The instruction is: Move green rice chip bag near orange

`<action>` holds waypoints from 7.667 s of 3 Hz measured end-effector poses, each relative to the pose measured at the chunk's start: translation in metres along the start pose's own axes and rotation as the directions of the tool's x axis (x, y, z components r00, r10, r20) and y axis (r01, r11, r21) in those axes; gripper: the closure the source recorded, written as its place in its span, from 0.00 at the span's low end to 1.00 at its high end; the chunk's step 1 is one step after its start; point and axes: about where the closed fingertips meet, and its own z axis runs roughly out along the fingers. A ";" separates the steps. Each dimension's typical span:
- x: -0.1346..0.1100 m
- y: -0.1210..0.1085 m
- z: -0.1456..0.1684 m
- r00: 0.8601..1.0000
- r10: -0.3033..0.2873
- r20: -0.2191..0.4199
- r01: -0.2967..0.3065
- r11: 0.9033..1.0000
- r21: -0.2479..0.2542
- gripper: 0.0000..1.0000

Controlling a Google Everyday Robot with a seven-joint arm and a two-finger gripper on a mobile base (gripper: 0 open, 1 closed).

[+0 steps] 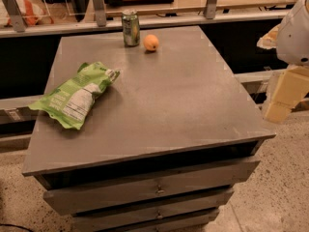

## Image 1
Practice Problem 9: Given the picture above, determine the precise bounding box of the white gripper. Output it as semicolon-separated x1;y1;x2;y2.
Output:
257;0;309;123

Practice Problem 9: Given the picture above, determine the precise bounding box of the green rice chip bag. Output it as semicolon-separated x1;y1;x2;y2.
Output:
28;62;120;130

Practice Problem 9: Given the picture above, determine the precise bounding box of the orange white bag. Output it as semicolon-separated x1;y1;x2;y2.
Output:
0;0;54;27

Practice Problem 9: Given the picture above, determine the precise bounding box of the grey drawer cabinet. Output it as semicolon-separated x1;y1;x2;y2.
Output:
23;26;272;218

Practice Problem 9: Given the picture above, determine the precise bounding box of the orange fruit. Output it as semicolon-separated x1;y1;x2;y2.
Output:
143;35;159;52

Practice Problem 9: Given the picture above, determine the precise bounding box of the green soda can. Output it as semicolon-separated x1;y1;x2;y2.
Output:
122;10;140;46

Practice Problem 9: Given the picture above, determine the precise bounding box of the middle grey drawer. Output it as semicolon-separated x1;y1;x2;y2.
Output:
73;188;234;232

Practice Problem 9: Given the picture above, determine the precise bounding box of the grey drawer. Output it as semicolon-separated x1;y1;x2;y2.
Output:
103;208;219;232
43;157;259;215
73;188;234;232

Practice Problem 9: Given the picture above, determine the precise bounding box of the bottom grey drawer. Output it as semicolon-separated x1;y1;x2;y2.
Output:
103;208;219;232

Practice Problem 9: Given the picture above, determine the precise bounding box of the clear acrylic holder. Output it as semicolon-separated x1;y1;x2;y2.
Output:
38;0;90;17

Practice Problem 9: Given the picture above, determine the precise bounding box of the top grey drawer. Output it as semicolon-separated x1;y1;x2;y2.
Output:
43;157;259;215

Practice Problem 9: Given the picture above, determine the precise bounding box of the right metal bracket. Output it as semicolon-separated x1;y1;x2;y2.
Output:
203;0;217;19

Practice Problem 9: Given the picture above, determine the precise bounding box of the metal bracket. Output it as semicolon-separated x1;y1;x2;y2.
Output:
2;0;27;32
203;0;217;19
93;0;106;27

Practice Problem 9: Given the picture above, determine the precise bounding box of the middle metal bracket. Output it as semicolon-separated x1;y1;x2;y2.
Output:
93;0;106;27

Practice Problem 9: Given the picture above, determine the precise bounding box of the left metal bracket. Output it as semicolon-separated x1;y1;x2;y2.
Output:
2;0;27;32

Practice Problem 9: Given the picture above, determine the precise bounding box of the black floor cable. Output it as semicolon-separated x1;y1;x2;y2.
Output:
0;222;35;232

